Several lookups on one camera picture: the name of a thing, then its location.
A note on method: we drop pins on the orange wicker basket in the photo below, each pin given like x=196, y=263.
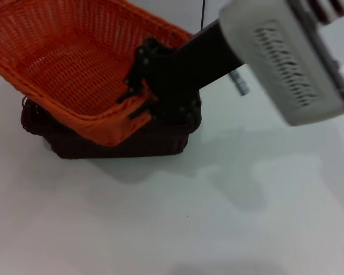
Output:
x=74, y=71

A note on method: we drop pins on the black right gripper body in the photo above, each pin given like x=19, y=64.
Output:
x=183, y=80

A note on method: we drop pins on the dark brown wicker basket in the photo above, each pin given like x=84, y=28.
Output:
x=117, y=149

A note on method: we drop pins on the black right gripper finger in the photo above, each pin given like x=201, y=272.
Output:
x=143, y=114
x=144, y=66

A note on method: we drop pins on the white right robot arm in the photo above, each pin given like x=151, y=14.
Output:
x=338, y=10

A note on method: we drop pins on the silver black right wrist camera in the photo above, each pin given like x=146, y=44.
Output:
x=283, y=66

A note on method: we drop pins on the silver metal plug connector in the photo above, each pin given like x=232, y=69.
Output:
x=240, y=83

